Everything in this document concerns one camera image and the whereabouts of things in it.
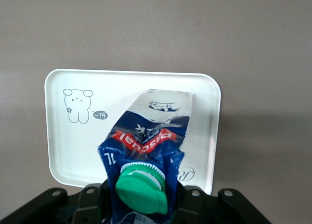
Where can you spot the blue milk carton green cap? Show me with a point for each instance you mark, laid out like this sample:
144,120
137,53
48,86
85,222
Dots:
151,141

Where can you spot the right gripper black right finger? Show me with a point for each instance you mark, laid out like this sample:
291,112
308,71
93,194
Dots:
192,207

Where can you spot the white rabbit print tray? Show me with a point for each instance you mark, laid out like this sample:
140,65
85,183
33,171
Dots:
136,92

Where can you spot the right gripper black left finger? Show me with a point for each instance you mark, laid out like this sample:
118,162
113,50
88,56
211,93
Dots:
93,204

